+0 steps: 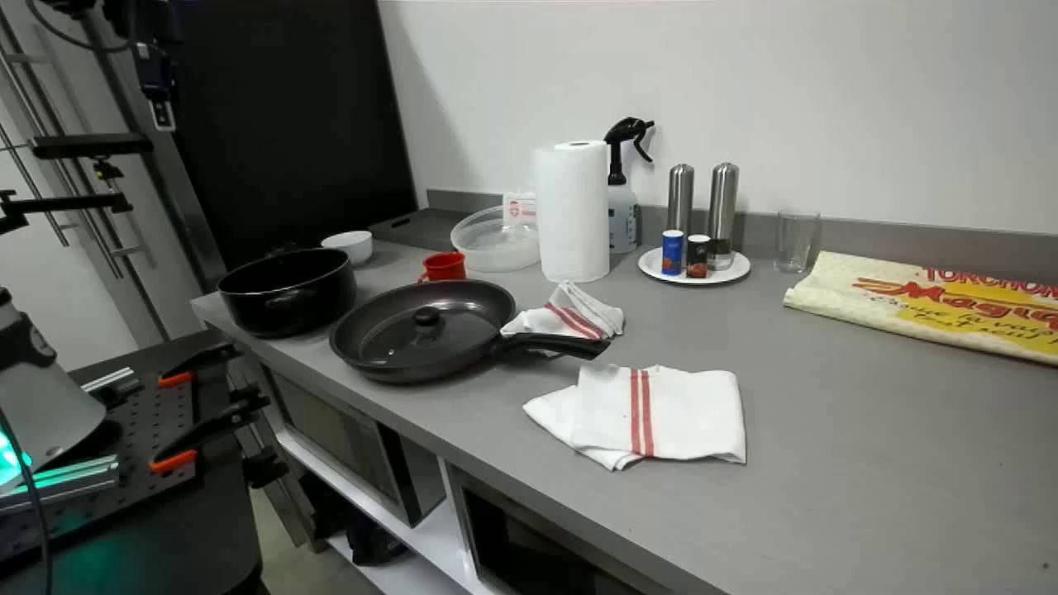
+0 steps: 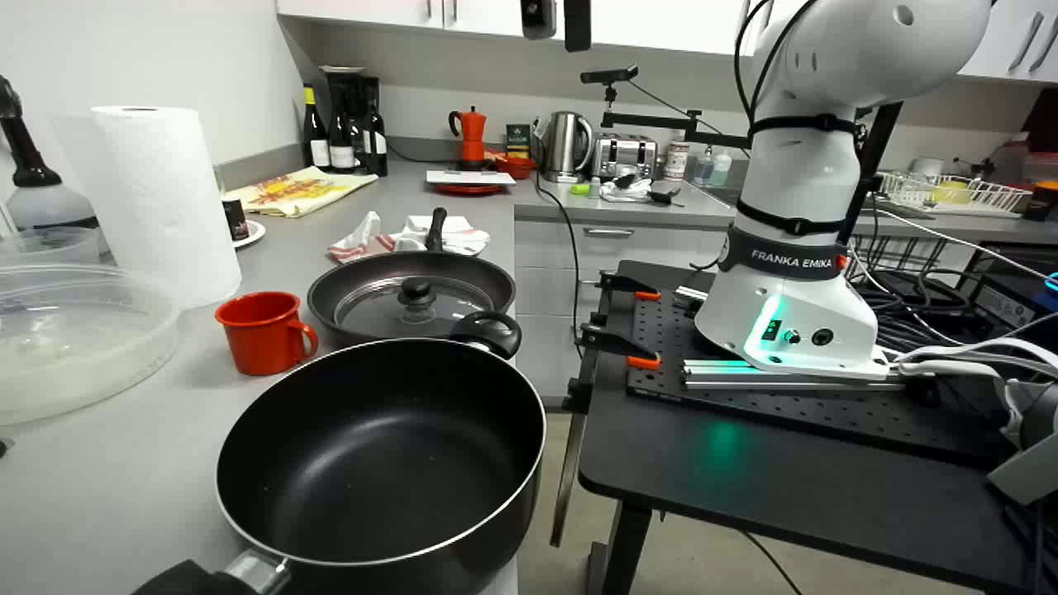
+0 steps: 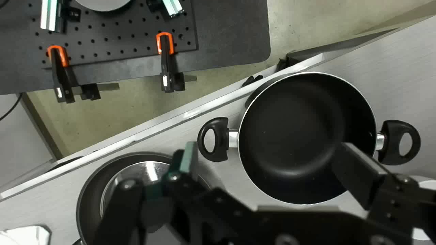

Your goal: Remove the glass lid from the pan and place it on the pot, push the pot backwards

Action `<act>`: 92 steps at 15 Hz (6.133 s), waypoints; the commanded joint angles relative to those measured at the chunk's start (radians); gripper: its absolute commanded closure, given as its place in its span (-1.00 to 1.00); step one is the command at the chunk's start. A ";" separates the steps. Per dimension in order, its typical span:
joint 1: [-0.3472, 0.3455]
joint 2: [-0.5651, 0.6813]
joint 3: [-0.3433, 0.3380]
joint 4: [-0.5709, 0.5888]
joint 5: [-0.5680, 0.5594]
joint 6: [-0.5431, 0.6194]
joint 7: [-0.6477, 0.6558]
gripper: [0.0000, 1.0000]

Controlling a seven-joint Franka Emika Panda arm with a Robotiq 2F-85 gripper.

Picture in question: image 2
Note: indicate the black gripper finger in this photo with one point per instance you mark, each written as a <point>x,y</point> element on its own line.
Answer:
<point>576,21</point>
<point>537,17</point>

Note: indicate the glass lid black knob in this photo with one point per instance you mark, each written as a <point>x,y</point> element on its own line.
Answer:
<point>385,317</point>

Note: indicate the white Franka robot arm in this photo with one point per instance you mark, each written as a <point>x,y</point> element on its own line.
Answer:
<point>814,199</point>

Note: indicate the red moka pot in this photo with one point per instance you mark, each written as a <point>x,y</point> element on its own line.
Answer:
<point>470,136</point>

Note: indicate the black frying pan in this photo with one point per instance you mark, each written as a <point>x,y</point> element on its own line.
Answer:
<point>353,283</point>

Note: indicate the small green jar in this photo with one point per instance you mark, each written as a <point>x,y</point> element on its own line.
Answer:
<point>517,136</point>

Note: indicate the steel electric kettle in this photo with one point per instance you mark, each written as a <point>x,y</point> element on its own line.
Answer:
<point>567,152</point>

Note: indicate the steel toaster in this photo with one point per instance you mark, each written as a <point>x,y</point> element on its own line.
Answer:
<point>625,158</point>

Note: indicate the white flat tray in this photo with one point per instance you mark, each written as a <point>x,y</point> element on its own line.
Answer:
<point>466,178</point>

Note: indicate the red plate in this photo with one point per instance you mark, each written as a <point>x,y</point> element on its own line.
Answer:
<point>466,189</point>

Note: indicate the black coffee machine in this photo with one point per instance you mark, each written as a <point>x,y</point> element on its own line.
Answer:
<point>353,95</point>

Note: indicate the clear soap bottle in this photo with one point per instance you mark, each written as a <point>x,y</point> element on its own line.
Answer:
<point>720,167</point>

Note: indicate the dark wine bottle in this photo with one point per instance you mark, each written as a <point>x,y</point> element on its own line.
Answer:
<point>317,136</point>
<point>342,152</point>
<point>376,152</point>

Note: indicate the folded white cloth red stripes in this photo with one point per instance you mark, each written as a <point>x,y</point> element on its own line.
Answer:
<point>464,236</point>

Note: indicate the black clamp orange tips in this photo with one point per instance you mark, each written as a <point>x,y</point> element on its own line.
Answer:
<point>632,289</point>
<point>624,352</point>

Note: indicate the grey base cabinet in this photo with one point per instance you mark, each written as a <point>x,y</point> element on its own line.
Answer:
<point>664,286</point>

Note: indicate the crumpled white cloth red stripes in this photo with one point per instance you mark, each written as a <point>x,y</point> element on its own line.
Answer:
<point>357,240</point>

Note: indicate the yellow printed bag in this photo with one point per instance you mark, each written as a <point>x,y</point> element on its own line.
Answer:
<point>303,189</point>

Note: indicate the black perforated breadboard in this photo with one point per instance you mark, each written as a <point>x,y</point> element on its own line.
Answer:
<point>678,326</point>

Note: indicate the round white plate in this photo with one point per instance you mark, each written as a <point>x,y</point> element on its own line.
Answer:
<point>252,236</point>

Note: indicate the small dark spice jar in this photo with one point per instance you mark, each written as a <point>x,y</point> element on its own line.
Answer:
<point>236,219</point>

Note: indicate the red mug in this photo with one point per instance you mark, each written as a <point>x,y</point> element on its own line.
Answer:
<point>258,334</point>

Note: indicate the white paper towel roll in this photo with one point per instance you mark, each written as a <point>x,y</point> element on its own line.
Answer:
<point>153,209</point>

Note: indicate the black robot table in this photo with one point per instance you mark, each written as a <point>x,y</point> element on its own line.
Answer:
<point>796,485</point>

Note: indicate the clear plastic bowl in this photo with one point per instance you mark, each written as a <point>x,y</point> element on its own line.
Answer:
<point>76,342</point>

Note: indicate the grey power box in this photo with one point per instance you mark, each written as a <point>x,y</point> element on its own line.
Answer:
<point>1030,467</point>

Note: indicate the black stereo camera bar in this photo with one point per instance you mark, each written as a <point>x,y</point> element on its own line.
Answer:
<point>610,79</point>

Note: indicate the white wall cabinet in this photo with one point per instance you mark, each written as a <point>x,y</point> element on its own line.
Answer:
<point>664,21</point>

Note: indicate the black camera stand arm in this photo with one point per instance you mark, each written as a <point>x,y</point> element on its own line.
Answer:
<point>671,120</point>

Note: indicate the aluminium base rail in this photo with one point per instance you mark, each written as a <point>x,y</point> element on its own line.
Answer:
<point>773,375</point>

